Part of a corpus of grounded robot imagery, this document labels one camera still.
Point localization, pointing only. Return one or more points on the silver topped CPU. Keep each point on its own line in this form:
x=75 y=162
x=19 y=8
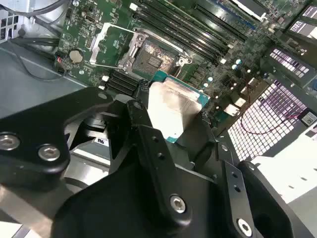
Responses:
x=173 y=104

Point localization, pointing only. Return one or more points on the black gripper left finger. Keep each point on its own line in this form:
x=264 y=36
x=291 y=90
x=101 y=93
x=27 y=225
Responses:
x=37 y=124

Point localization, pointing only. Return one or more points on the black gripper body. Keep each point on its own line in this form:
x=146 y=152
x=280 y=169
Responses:
x=119 y=210

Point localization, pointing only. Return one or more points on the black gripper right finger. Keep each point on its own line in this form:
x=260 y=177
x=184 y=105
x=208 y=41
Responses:
x=232 y=178

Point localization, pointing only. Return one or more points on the metal socket cover frame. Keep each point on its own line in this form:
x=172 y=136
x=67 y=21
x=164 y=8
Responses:
x=97 y=45

